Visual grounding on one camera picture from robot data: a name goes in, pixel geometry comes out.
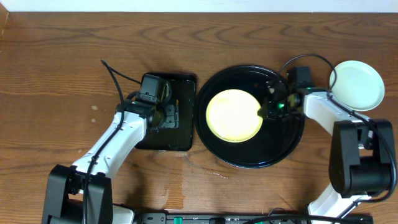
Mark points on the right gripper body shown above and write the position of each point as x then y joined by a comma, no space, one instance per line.
278,109

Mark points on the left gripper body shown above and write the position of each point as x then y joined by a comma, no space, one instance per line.
166,118

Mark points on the yellow plate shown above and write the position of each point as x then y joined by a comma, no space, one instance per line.
231,115

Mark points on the pale green plate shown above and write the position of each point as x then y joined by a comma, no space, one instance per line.
357,85

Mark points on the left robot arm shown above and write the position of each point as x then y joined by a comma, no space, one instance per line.
82,192

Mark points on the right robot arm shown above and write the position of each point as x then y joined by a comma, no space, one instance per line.
362,166

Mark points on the black rectangular tray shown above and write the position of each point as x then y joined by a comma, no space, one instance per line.
183,90

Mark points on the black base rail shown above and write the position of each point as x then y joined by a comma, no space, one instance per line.
163,218

